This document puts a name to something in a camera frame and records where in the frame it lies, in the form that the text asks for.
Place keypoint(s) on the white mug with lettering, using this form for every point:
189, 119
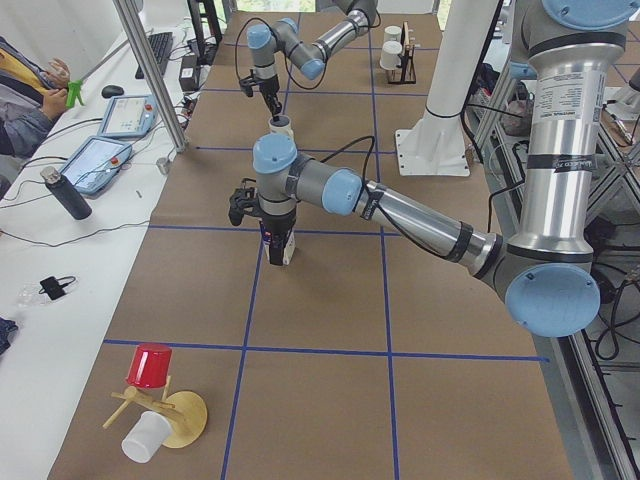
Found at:
392, 33

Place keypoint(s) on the black computer mouse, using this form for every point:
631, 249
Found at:
110, 91

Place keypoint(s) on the white upside-down mug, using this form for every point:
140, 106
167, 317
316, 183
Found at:
390, 57

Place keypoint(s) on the small black adapter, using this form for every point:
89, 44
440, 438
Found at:
56, 287

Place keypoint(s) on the black wire mug rack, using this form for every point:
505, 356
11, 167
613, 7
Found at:
405, 74

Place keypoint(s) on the aluminium frame post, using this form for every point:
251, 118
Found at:
141, 48

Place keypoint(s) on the wooden mug tree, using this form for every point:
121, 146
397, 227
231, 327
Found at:
185, 410

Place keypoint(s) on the white plastic cup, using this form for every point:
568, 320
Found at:
146, 437

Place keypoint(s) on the black keyboard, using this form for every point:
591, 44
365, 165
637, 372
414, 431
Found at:
161, 46

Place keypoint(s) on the green plastic tool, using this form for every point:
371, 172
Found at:
74, 95

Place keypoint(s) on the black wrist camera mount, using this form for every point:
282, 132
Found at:
243, 202

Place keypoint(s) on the blue teach pendant far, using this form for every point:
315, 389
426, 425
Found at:
128, 116

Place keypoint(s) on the white mug with handle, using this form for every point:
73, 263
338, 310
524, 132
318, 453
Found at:
281, 124

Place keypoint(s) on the red cup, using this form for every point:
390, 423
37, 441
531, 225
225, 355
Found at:
149, 366

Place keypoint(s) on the seated person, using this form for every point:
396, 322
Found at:
32, 99

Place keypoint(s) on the blue Pascual milk carton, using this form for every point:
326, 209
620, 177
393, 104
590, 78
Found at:
288, 250

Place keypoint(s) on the blue teach pendant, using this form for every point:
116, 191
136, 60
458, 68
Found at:
128, 116
95, 164

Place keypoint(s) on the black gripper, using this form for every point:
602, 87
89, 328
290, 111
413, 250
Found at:
276, 223
266, 86

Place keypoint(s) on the small metal cylinder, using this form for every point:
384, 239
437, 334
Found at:
163, 164

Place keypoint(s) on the blue teach pendant near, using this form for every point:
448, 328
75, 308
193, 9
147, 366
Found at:
95, 164

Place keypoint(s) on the black power brick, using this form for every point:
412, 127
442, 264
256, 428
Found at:
189, 76

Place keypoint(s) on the black water bottle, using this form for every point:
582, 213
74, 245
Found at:
66, 194

